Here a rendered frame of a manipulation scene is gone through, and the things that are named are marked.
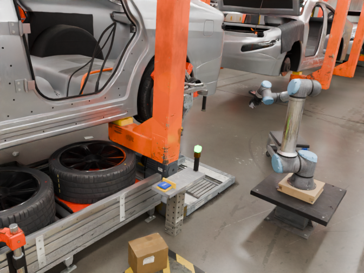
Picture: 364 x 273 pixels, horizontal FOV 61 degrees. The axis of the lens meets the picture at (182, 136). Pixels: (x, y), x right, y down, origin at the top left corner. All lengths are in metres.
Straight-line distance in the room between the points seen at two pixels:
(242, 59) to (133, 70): 2.82
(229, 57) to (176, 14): 3.20
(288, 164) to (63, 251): 1.69
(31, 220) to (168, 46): 1.36
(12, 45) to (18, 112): 0.40
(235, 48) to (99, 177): 3.53
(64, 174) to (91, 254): 0.59
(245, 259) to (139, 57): 1.76
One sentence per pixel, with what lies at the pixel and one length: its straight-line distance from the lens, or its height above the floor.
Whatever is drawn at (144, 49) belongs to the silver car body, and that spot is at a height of 1.29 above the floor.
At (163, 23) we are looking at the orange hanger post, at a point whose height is 1.53.
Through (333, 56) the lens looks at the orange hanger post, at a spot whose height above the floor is 1.09.
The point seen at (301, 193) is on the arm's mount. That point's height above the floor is 0.35.
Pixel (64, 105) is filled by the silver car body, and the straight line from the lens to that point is 2.31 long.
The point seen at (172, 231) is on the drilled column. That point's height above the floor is 0.05.
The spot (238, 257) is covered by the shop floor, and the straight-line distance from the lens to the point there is 2.42.
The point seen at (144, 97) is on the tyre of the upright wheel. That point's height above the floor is 0.89.
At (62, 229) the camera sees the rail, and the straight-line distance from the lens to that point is 2.06.
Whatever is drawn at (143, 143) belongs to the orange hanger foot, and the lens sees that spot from 2.46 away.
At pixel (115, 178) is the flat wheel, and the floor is 0.45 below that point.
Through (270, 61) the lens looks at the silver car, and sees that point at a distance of 5.19.
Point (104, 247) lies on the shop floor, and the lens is 2.43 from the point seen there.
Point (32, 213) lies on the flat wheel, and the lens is 2.04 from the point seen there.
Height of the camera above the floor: 1.60
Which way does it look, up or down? 22 degrees down
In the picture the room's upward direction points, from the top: 4 degrees clockwise
